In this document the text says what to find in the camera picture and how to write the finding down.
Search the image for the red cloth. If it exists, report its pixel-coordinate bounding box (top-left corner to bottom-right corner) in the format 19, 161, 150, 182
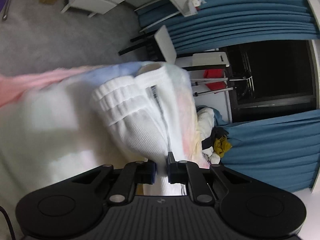
203, 68, 226, 91

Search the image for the pile of white clothes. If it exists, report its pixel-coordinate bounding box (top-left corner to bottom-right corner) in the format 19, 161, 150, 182
202, 147, 221, 165

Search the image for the dark window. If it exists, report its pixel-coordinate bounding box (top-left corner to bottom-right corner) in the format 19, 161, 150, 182
222, 40, 317, 122

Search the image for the black garment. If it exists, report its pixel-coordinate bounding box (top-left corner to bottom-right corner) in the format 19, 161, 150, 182
202, 127, 229, 150

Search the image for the mustard yellow garment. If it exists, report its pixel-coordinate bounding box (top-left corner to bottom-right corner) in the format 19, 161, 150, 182
213, 136, 232, 158

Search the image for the white puffy blanket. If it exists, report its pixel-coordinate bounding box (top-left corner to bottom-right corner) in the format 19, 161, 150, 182
197, 107, 215, 140

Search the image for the blue curtain left of window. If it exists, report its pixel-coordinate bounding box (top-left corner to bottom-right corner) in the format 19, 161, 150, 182
137, 0, 319, 54

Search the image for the white folding chair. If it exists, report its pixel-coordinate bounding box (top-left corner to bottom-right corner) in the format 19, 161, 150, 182
118, 25, 229, 71

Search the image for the blue curtain of window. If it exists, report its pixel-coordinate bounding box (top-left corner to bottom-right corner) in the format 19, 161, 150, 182
222, 110, 319, 192
137, 0, 319, 54

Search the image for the pastel tie-dye duvet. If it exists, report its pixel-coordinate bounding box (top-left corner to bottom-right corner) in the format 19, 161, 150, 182
1, 62, 209, 168

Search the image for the blue curtain right of window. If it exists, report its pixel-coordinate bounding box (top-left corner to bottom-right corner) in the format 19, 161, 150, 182
222, 110, 319, 192

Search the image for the white tripod stand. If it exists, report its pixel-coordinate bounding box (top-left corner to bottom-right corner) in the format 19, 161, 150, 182
191, 76, 254, 97

